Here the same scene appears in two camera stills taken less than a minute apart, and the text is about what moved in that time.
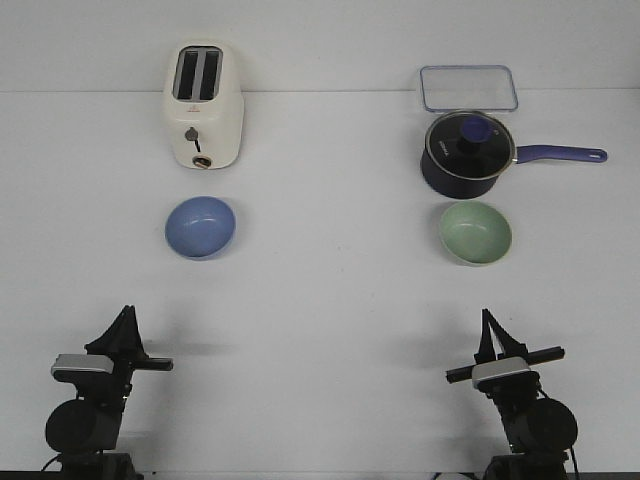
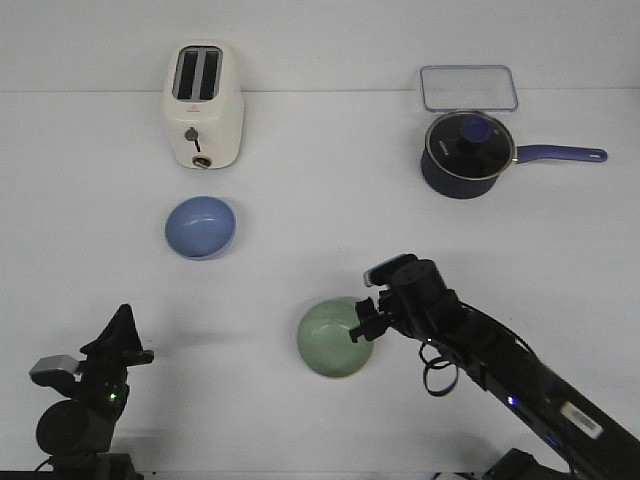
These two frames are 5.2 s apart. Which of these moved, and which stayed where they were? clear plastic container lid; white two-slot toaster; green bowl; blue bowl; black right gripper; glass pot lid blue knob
Moved: green bowl; black right gripper
Stayed: blue bowl; glass pot lid blue knob; white two-slot toaster; clear plastic container lid
